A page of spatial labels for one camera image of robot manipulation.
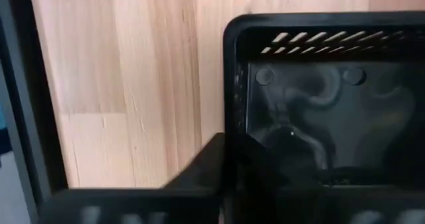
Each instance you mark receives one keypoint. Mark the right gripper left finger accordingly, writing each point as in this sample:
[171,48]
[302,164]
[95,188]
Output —
[166,207]

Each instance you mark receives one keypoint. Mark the black plastic slotted basket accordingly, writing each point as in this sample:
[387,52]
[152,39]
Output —
[332,117]

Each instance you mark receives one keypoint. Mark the grey black table edge rail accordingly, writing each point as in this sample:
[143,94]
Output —
[36,84]

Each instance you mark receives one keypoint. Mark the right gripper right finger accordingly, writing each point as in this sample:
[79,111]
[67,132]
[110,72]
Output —
[299,207]

